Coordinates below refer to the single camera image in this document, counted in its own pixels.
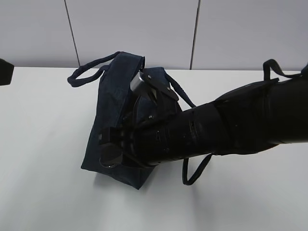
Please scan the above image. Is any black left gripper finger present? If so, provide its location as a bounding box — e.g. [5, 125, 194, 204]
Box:
[0, 59, 14, 86]

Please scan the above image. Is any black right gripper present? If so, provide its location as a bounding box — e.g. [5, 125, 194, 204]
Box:
[99, 103, 231, 168]

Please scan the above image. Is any dark navy lunch bag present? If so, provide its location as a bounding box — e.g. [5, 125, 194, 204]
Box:
[66, 51, 197, 191]

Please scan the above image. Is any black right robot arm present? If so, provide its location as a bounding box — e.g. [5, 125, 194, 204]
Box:
[99, 59, 308, 168]

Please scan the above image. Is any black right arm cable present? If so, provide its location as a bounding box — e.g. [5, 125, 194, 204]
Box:
[181, 154, 214, 186]

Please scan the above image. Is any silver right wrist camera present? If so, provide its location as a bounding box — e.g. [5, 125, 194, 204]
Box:
[129, 68, 180, 106]

